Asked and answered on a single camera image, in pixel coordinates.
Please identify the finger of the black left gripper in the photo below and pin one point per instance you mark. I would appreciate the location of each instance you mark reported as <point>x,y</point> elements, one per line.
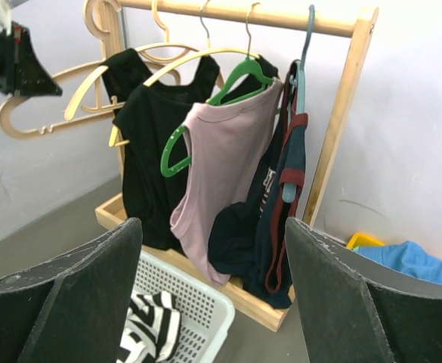
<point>25,74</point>

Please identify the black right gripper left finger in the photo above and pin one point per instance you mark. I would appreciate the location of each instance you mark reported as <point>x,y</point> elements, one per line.
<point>71,308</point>

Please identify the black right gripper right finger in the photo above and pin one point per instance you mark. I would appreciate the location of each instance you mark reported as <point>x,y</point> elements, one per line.
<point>355,310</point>

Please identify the black white striped tank top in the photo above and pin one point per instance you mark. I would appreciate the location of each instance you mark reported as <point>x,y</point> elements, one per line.
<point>152,328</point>

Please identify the beige wooden hanger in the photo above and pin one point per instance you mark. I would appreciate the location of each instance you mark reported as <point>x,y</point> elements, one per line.
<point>73,94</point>

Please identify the small black tank top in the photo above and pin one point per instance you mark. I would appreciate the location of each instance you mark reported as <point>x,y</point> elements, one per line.
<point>126,71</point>

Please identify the yellow metal-hook hanger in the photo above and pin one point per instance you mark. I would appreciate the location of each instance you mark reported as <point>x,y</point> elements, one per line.
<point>246,67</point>

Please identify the blue plastic hanger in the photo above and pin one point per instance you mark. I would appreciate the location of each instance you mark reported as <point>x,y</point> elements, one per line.
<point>298,83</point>

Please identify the pink tank top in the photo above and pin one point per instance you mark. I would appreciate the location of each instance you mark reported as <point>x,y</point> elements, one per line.
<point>225,144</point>

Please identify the yellow plastic bin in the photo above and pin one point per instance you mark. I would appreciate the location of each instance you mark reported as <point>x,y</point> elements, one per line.
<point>361,239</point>

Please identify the blue bucket hat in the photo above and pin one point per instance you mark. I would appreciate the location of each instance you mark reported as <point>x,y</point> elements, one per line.
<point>407,258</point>

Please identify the navy maroon-trimmed jersey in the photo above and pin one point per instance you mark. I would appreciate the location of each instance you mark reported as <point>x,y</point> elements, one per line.
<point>248,238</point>

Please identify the white plastic laundry basket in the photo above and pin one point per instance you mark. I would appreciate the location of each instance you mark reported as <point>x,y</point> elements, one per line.
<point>206,314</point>

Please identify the wooden clothes rack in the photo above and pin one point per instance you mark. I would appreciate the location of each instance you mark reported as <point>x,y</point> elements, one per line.
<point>111,213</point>

